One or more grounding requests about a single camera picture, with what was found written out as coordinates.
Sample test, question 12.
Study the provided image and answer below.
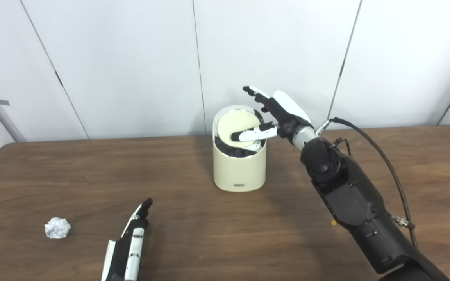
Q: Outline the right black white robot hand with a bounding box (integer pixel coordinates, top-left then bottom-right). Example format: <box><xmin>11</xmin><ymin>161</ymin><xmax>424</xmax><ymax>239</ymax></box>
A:
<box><xmin>231</xmin><ymin>86</ymin><xmax>314</xmax><ymax>142</ymax></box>

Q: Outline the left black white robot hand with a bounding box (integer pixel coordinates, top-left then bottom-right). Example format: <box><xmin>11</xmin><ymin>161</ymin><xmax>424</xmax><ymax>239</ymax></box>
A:
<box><xmin>101</xmin><ymin>198</ymin><xmax>154</xmax><ymax>281</ymax></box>

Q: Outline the round cream bin lid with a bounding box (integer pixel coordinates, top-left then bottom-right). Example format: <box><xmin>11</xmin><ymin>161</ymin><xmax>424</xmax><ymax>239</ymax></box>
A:
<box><xmin>216</xmin><ymin>110</ymin><xmax>261</xmax><ymax>148</ymax></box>

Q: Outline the white paper ball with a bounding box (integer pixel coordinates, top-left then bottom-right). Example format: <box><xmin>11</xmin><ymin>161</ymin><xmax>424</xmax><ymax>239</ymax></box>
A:
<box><xmin>45</xmin><ymin>217</ymin><xmax>71</xmax><ymax>239</ymax></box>

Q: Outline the black bin liner bag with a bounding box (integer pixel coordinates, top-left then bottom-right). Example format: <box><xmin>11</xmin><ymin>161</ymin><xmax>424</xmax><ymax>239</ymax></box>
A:
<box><xmin>214</xmin><ymin>135</ymin><xmax>266</xmax><ymax>158</ymax></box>

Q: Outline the cream-colored cylindrical bin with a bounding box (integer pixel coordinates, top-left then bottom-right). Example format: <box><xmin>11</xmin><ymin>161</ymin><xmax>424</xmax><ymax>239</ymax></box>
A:
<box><xmin>212</xmin><ymin>105</ymin><xmax>267</xmax><ymax>192</ymax></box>

